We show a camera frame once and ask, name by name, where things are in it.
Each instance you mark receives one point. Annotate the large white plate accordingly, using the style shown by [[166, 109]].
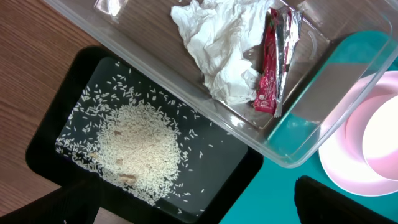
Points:
[[344, 167]]

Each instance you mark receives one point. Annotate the rice pile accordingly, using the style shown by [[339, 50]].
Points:
[[140, 139]]

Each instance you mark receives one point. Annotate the white tissue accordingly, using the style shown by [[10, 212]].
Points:
[[217, 33]]

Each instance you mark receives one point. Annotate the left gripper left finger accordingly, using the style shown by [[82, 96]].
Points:
[[78, 202]]

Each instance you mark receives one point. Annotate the teal serving tray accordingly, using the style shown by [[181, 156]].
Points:
[[269, 198]]

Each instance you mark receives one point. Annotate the red sauce packet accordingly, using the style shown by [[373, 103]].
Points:
[[282, 34]]

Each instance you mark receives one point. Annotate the black plastic tray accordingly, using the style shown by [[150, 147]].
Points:
[[44, 160]]

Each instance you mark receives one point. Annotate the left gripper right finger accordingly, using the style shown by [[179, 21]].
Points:
[[317, 203]]

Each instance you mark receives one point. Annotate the clear plastic bin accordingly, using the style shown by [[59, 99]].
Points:
[[317, 98]]

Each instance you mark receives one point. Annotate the small pink plate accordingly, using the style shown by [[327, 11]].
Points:
[[371, 132]]

